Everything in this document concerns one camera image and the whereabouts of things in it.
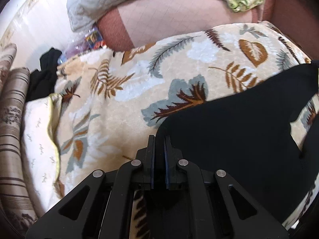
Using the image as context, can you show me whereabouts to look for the black knit pants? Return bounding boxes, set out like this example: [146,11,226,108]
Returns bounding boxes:
[134,64,319,239]

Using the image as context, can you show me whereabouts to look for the white cloth yellow trim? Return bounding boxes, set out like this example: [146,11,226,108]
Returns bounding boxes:
[21,93,62,217]

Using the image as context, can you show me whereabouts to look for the beige leaf pattern blanket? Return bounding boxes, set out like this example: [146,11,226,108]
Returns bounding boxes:
[55,21,310,195]

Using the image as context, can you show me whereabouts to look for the black garment in background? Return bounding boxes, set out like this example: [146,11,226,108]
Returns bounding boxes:
[25,48,62,102]

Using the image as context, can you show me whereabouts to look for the colourful packet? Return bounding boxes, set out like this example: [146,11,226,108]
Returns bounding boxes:
[84,25,106,50]

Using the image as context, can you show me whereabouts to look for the brown striped floral pillow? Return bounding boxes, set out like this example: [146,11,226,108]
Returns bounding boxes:
[0,43,17,92]

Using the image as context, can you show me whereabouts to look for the pink quilted folded blanket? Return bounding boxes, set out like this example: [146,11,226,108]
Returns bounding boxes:
[97,0,274,51]

